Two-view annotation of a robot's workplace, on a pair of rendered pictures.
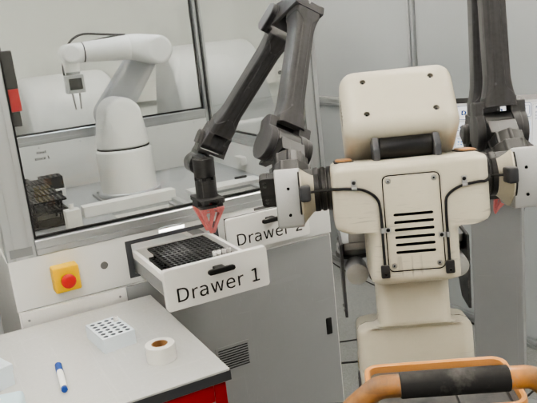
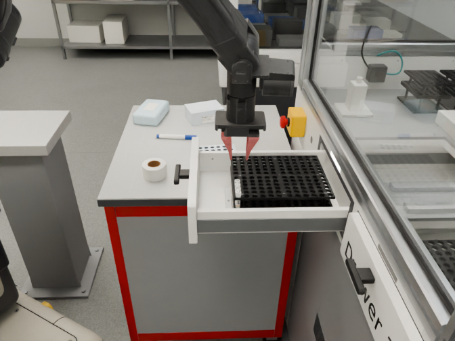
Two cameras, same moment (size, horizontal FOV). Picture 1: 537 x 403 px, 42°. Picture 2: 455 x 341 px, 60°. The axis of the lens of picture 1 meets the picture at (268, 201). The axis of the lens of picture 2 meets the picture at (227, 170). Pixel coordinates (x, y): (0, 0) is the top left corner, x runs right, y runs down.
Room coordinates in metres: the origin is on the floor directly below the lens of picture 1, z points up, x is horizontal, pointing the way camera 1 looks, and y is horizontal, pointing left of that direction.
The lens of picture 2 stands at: (2.09, -0.52, 1.42)
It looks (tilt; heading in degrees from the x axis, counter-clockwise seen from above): 33 degrees down; 113
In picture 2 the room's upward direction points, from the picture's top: 1 degrees clockwise
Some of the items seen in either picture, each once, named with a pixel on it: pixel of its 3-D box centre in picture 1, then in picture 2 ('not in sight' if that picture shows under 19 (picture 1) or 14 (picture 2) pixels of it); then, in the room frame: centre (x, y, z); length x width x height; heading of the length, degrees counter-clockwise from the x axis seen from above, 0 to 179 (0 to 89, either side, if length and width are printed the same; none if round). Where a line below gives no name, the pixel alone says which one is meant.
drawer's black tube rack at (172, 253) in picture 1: (189, 261); (277, 185); (1.90, 0.24, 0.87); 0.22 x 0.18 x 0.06; 26
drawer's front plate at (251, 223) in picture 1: (268, 226); (373, 287); (2.15, 0.01, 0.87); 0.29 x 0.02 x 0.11; 116
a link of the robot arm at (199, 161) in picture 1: (203, 166); (244, 80); (1.84, 0.16, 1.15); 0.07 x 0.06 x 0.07; 21
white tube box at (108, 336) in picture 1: (110, 333); (216, 156); (1.65, 0.43, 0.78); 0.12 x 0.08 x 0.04; 32
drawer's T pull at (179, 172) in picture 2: (220, 269); (182, 174); (1.70, 0.14, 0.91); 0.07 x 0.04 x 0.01; 116
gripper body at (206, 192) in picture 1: (206, 189); (240, 109); (1.83, 0.16, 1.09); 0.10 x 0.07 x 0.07; 23
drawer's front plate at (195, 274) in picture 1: (216, 277); (194, 185); (1.72, 0.15, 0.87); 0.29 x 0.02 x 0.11; 116
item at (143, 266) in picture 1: (188, 261); (281, 187); (1.91, 0.24, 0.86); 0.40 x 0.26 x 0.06; 26
